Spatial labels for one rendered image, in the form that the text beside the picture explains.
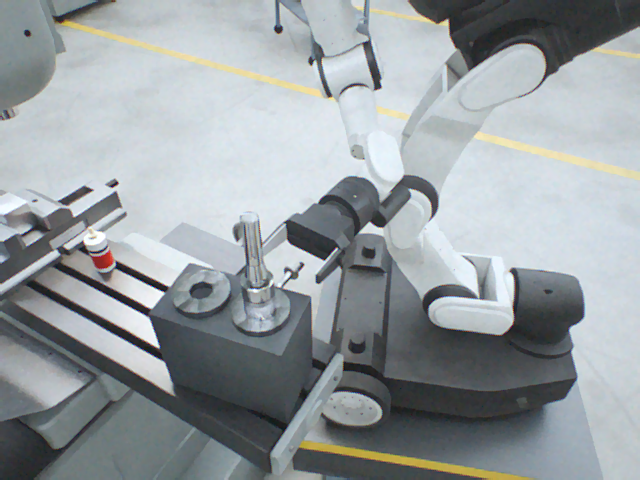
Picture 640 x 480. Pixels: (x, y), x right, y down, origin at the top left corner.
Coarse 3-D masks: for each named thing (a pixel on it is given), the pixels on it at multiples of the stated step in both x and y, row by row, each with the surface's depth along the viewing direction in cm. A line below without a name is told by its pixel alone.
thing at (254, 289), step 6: (270, 276) 70; (240, 282) 70; (246, 282) 70; (264, 282) 70; (270, 282) 70; (246, 288) 69; (252, 288) 69; (258, 288) 69; (264, 288) 69; (270, 288) 70; (252, 294) 69; (258, 294) 69
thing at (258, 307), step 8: (272, 288) 71; (248, 296) 70; (256, 296) 69; (264, 296) 70; (272, 296) 71; (248, 304) 71; (256, 304) 70; (264, 304) 71; (272, 304) 72; (248, 312) 72; (256, 312) 72; (264, 312) 72; (272, 312) 73
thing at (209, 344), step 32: (192, 288) 78; (224, 288) 77; (160, 320) 75; (192, 320) 74; (224, 320) 74; (256, 320) 73; (288, 320) 74; (192, 352) 78; (224, 352) 74; (256, 352) 71; (288, 352) 73; (192, 384) 85; (224, 384) 81; (256, 384) 77; (288, 384) 77; (288, 416) 82
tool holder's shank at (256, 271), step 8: (240, 216) 63; (248, 216) 63; (256, 216) 63; (240, 224) 63; (248, 224) 62; (256, 224) 62; (248, 232) 63; (256, 232) 63; (248, 240) 64; (256, 240) 64; (248, 248) 65; (256, 248) 65; (248, 256) 66; (256, 256) 66; (248, 264) 67; (256, 264) 67; (264, 264) 68; (248, 272) 68; (256, 272) 67; (264, 272) 68; (256, 280) 68
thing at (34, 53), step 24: (0, 0) 66; (24, 0) 69; (0, 24) 67; (24, 24) 70; (0, 48) 68; (24, 48) 71; (48, 48) 74; (0, 72) 69; (24, 72) 73; (48, 72) 77; (0, 96) 72; (24, 96) 76
